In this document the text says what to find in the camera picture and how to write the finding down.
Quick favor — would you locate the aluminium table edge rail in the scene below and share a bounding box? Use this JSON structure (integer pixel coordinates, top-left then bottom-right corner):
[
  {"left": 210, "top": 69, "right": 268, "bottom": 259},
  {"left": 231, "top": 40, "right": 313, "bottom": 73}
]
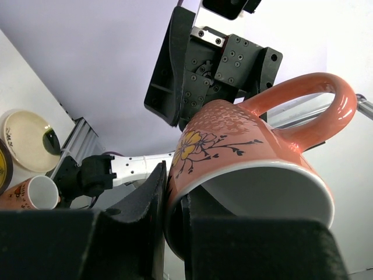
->
[{"left": 45, "top": 117, "right": 105, "bottom": 179}]

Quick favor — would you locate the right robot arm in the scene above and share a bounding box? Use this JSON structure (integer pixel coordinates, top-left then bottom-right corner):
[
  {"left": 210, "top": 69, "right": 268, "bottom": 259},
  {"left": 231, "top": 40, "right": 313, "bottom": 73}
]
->
[{"left": 54, "top": 1, "right": 283, "bottom": 207}]

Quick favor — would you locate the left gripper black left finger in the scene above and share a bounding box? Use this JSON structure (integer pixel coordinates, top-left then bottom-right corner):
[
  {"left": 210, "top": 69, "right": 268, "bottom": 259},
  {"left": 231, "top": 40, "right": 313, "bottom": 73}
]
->
[{"left": 1, "top": 162, "right": 167, "bottom": 279}]

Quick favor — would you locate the orange mug near edge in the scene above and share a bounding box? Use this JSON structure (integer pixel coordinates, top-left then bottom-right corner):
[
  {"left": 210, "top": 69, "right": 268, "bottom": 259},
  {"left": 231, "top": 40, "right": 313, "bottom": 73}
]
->
[{"left": 1, "top": 175, "right": 59, "bottom": 210}]

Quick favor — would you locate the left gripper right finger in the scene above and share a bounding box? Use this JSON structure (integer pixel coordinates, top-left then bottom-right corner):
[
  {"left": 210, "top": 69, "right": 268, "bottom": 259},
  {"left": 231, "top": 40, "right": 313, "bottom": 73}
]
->
[{"left": 181, "top": 187, "right": 349, "bottom": 279}]

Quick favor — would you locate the orange floral mug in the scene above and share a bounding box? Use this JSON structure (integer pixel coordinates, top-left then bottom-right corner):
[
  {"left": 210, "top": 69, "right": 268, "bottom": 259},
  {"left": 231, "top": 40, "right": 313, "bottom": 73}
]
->
[{"left": 164, "top": 72, "right": 357, "bottom": 258}]

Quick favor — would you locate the yellow black patterned plate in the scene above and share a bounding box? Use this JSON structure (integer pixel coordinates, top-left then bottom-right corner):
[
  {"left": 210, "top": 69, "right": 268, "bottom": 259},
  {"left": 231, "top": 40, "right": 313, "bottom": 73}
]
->
[{"left": 0, "top": 140, "right": 13, "bottom": 194}]

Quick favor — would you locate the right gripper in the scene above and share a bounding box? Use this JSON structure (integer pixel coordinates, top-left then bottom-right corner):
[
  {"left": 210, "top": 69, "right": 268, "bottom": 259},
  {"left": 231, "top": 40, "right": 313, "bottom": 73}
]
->
[{"left": 144, "top": 5, "right": 283, "bottom": 129}]

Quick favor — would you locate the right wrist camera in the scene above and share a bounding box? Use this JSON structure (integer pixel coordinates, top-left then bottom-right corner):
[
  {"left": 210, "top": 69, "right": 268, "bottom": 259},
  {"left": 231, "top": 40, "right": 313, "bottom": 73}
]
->
[{"left": 201, "top": 0, "right": 262, "bottom": 20}]

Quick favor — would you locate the cream plate with branch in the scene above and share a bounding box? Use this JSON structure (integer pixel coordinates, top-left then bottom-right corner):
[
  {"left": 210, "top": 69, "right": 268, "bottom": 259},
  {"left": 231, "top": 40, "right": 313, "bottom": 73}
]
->
[{"left": 3, "top": 110, "right": 61, "bottom": 173}]

